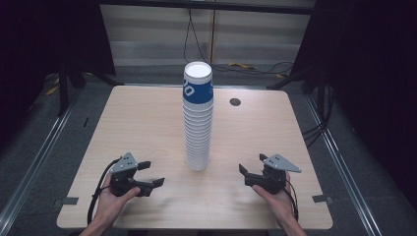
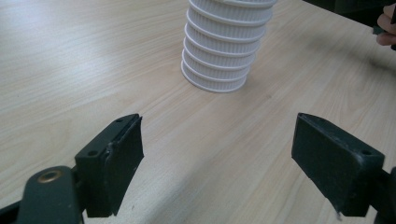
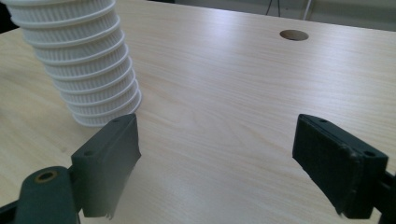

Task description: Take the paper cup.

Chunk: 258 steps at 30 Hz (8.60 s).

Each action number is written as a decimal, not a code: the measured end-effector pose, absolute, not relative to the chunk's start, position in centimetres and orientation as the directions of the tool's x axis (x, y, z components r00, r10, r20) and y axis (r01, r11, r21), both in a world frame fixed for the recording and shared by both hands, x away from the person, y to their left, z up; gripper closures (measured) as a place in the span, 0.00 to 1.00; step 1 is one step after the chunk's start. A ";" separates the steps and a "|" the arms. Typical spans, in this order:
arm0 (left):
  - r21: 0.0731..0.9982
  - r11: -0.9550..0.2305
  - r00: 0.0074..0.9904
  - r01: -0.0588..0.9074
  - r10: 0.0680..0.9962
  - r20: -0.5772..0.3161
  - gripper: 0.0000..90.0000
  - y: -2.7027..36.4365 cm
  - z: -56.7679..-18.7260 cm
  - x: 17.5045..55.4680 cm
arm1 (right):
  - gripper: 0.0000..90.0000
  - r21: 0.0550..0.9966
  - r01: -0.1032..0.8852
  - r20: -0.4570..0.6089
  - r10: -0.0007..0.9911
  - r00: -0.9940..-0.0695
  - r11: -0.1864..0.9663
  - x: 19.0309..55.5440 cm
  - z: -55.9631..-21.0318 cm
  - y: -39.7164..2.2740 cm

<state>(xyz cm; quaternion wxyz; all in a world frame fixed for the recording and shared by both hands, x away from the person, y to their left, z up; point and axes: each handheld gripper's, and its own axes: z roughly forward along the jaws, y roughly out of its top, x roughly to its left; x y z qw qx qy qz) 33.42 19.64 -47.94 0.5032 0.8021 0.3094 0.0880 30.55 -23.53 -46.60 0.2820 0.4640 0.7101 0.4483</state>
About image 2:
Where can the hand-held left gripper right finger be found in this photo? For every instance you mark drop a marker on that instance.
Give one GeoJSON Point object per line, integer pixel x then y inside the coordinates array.
{"type": "Point", "coordinates": [330, 168]}

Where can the stack of paper cups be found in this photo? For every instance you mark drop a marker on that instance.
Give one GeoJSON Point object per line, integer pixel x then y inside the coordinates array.
{"type": "Point", "coordinates": [222, 46]}

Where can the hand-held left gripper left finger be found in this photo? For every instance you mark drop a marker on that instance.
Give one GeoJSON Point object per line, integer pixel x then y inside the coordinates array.
{"type": "Point", "coordinates": [109, 174]}

